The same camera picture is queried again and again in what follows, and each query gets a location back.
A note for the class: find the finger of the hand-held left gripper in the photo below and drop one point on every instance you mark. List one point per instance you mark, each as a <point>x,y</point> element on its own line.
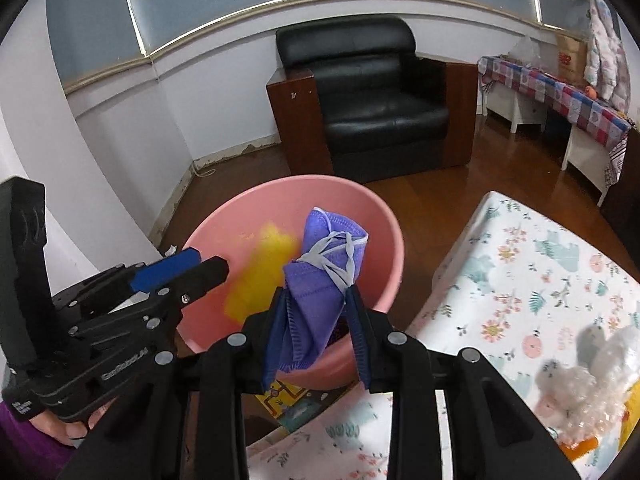
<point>200,277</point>
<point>165,270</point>

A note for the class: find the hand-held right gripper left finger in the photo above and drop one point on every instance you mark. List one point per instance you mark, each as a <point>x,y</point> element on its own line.
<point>272,350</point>

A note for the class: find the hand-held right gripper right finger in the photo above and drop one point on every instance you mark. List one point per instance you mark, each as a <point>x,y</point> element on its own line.
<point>360,345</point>

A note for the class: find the pink plastic bucket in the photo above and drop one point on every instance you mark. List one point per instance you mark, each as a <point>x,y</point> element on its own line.
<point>225,240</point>

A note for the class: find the yellow plastic wrapper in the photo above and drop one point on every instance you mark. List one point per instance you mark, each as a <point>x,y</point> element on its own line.
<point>255,280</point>

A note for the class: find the purple face mask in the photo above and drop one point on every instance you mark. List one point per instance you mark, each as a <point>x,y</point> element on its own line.
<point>310,300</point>

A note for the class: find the clear bubble wrap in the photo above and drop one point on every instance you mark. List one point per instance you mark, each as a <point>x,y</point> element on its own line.
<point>590,395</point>

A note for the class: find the orange plastic bag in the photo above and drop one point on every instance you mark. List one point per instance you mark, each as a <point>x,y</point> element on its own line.
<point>582,447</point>

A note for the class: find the orange yellow wrapper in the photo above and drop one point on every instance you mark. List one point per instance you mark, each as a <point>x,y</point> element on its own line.
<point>627,430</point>

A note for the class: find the person's left forearm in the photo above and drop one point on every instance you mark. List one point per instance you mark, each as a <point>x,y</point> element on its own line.
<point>25,450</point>

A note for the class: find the person's left hand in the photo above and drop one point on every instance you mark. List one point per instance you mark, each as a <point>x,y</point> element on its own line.
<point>60,430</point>

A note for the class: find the yellow printed floor mat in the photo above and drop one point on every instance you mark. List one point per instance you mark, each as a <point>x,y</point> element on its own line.
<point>285,405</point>

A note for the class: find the large curved window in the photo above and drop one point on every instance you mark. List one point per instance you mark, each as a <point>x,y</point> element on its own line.
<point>250,0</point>

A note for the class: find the white desk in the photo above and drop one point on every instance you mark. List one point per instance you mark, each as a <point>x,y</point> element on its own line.
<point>522,110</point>

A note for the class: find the table with checkered cloth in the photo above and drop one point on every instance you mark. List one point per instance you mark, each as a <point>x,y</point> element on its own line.
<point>550,87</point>

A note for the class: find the clear plastic bag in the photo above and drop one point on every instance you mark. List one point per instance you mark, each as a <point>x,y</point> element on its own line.
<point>525,49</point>

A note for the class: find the orange fruit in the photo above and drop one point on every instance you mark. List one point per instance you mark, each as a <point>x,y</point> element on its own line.
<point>590,91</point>

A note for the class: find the brown paper bag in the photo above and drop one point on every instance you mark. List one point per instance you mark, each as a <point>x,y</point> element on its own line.
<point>570,60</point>

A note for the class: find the pale printed puffer jacket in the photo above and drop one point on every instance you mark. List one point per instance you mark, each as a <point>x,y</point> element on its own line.
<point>607,50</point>

